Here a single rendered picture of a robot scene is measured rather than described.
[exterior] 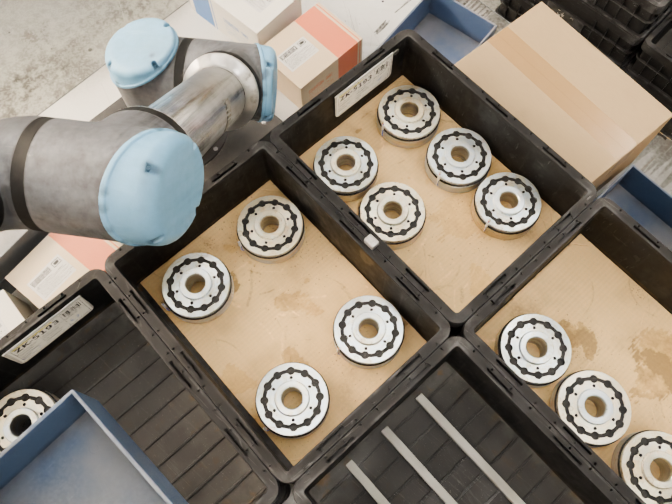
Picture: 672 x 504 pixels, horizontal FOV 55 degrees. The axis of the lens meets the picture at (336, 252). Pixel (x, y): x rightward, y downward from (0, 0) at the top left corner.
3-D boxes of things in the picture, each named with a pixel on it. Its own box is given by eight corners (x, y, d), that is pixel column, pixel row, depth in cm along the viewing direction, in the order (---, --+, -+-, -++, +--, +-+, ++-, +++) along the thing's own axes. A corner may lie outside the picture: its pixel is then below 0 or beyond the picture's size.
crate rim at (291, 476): (104, 268, 92) (98, 262, 90) (265, 143, 99) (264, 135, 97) (287, 490, 82) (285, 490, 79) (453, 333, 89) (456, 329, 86)
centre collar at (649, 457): (632, 465, 87) (634, 465, 86) (659, 442, 88) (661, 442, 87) (659, 497, 85) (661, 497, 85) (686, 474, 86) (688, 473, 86)
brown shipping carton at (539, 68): (436, 119, 124) (449, 67, 109) (518, 57, 129) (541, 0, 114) (549, 231, 116) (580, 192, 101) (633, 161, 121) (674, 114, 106)
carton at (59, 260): (72, 333, 110) (54, 322, 103) (25, 291, 113) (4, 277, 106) (139, 263, 114) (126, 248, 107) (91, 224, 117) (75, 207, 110)
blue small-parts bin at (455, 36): (431, 117, 124) (436, 96, 118) (369, 76, 128) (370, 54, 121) (489, 48, 130) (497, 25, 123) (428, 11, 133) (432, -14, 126)
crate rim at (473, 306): (266, 143, 99) (264, 135, 97) (406, 34, 106) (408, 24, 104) (454, 333, 89) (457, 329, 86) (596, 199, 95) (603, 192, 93)
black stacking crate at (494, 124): (273, 172, 108) (266, 137, 97) (401, 71, 115) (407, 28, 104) (443, 346, 98) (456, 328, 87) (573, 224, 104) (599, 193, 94)
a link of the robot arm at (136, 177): (198, 29, 105) (-2, 136, 58) (288, 38, 104) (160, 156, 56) (200, 102, 111) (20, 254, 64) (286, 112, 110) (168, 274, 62)
